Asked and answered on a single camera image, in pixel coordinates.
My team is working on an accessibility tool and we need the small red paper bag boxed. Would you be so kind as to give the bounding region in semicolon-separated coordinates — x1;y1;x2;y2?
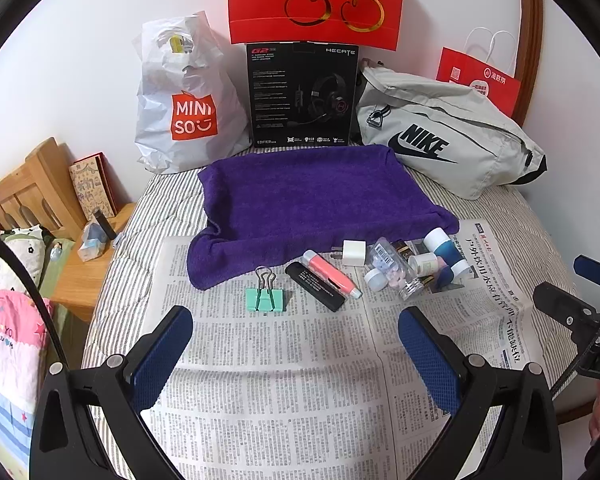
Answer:
436;27;521;118

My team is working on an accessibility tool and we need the small tissue pack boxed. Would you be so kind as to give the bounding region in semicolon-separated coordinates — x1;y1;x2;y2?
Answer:
78;221;109;262

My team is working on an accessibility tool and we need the wooden door frame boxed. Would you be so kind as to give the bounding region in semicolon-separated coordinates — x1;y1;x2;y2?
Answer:
512;0;544;126

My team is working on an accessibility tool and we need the grey Nike waist bag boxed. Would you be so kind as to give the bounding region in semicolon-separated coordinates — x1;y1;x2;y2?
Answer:
356;58;547;200

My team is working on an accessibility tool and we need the black cable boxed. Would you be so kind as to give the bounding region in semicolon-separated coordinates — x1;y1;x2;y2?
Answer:
0;224;69;371

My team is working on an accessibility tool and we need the purple towel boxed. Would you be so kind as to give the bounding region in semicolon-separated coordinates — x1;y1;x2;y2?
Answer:
187;145;460;290

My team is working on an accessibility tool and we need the black gold Grand Reserve lighter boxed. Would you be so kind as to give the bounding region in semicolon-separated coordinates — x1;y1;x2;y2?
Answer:
392;240;434;287

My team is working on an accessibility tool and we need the striped bed sheet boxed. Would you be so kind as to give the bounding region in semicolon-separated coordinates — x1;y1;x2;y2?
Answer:
83;170;577;380

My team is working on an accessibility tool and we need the newspaper sheet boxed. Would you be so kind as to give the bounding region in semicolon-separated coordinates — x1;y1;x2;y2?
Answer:
139;219;544;480

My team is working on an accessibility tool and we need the pink white pen-shaped tube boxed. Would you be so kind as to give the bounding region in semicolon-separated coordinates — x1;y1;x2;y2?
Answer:
302;249;362;299

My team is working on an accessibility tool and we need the white Miniso plastic bag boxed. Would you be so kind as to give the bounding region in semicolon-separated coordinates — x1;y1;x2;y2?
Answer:
134;12;250;174

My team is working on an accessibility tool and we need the wooden nightstand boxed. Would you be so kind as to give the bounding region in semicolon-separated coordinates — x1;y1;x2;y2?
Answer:
50;242;114;323

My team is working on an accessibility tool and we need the patterned book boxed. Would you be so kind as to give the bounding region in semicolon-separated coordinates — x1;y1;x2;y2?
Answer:
69;152;118;220

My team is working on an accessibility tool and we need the large red gift bag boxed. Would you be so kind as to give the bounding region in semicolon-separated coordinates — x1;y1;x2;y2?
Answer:
227;0;403;50

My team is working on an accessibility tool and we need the black rectangular lighter stick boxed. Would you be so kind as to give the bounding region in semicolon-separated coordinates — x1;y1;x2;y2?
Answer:
285;262;346;312

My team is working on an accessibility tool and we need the white USB wall charger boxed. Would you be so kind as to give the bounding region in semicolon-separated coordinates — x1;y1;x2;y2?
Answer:
330;240;367;266

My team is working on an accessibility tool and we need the black headset box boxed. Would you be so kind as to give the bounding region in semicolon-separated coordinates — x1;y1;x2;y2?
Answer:
246;41;358;148

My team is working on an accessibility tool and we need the blue white cylindrical bottle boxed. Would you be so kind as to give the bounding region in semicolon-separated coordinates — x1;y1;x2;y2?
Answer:
424;228;470;280

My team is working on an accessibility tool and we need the small white round plug light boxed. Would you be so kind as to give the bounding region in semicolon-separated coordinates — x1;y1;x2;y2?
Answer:
364;268;388;292

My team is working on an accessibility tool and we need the small white green-label jar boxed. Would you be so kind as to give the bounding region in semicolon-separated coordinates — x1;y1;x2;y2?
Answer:
408;252;446;278

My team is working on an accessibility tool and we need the clear candy bottle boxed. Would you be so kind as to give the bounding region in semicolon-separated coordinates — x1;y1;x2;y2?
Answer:
366;237;424;300

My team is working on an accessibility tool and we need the mint green binder clip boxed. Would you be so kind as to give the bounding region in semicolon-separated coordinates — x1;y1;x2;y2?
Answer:
245;266;285;313

